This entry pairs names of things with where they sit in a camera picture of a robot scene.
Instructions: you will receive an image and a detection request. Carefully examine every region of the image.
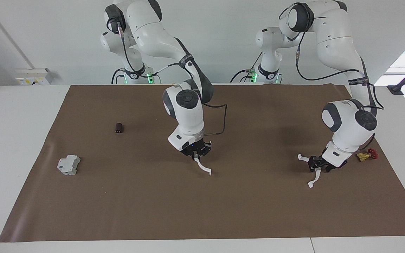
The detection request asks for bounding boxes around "white half pipe clamp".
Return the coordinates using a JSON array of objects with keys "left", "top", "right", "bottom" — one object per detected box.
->
[
  {"left": 194, "top": 156, "right": 212, "bottom": 176},
  {"left": 297, "top": 154, "right": 322, "bottom": 188}
]

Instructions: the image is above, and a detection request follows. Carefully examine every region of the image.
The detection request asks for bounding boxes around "white circuit breaker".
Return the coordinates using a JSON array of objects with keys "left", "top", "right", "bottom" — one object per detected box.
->
[{"left": 57, "top": 155, "right": 81, "bottom": 176}]

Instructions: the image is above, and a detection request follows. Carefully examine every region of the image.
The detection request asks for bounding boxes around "brass valve red handle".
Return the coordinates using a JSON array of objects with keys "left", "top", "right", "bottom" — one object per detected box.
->
[{"left": 356, "top": 148, "right": 379, "bottom": 163}]

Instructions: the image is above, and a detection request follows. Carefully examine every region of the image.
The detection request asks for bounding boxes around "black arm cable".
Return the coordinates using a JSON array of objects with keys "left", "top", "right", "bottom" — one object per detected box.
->
[
  {"left": 279, "top": 3, "right": 384, "bottom": 155},
  {"left": 106, "top": 14, "right": 228, "bottom": 137}
]

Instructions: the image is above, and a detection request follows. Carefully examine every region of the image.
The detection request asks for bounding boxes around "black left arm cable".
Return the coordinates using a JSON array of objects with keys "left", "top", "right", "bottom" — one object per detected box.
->
[{"left": 279, "top": 3, "right": 384, "bottom": 155}]

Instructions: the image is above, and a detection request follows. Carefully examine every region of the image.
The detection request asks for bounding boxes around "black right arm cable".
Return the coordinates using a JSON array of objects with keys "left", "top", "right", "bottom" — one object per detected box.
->
[{"left": 106, "top": 14, "right": 228, "bottom": 137}]

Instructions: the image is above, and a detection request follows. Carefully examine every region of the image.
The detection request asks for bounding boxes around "brown table mat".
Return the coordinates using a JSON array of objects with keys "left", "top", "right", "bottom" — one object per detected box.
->
[{"left": 0, "top": 84, "right": 405, "bottom": 243}]

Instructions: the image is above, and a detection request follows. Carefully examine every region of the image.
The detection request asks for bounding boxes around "black base cable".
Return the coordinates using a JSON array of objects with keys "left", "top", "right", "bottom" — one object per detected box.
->
[
  {"left": 111, "top": 69, "right": 126, "bottom": 85},
  {"left": 231, "top": 53, "right": 262, "bottom": 83}
]

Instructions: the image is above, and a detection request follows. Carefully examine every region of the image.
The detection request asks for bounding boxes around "white wall socket box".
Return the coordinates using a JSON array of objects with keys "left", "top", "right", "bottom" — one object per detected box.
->
[{"left": 15, "top": 68, "right": 53, "bottom": 85}]

